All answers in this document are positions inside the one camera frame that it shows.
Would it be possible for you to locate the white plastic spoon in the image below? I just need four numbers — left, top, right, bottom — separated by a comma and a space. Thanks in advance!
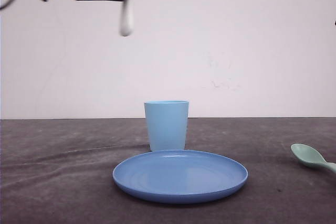
119, 0, 134, 37

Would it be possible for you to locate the light blue plastic cup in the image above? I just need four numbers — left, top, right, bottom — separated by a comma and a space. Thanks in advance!
144, 100, 189, 152

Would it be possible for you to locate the green plastic spoon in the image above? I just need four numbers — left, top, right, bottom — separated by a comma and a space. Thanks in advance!
290, 143, 335, 173

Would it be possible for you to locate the grey felt table mat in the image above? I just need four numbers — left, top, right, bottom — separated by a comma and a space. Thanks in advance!
0, 117, 336, 224

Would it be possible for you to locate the blue plastic plate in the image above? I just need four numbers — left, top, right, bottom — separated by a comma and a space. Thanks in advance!
112, 150, 248, 204

